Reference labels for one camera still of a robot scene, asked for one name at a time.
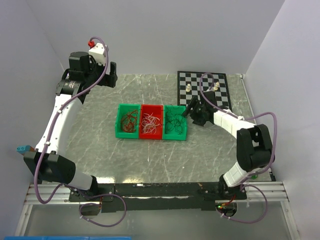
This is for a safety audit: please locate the right green plastic bin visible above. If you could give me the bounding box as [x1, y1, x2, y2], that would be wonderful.
[162, 105, 188, 141]

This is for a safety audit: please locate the black and white chessboard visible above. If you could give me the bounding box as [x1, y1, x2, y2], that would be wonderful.
[176, 70, 233, 115]

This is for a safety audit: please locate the green plastic bin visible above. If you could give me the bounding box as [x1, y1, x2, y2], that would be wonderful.
[162, 105, 188, 141]
[115, 103, 141, 139]

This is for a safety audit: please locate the red cable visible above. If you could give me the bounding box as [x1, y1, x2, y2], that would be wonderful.
[120, 109, 140, 133]

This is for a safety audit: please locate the cream chess piece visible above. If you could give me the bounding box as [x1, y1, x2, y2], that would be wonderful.
[185, 83, 191, 92]
[213, 81, 220, 91]

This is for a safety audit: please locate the right cream chess piece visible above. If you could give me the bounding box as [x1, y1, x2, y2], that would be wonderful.
[213, 81, 220, 91]

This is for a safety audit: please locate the blue and orange toy block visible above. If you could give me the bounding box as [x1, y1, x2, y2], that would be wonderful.
[16, 145, 35, 155]

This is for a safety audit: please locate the red plastic bin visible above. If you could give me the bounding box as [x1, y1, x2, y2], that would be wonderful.
[139, 104, 164, 140]

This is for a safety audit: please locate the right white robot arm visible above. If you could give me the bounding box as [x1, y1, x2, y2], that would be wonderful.
[182, 97, 275, 200]

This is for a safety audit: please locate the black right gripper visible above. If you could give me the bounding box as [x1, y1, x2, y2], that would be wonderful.
[181, 97, 207, 127]

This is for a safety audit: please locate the left green plastic bin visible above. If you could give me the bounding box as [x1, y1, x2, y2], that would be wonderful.
[115, 103, 141, 139]

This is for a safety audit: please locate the left cream chess piece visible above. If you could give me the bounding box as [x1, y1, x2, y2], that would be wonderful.
[185, 83, 191, 92]

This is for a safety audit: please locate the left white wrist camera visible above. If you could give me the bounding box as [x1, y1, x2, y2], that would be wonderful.
[88, 40, 109, 66]

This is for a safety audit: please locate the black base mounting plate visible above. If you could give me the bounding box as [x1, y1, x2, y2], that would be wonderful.
[69, 182, 247, 213]

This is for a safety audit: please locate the aluminium frame rail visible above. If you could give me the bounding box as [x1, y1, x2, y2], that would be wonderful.
[14, 181, 300, 240]

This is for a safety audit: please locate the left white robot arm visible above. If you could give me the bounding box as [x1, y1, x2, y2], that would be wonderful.
[23, 46, 118, 204]

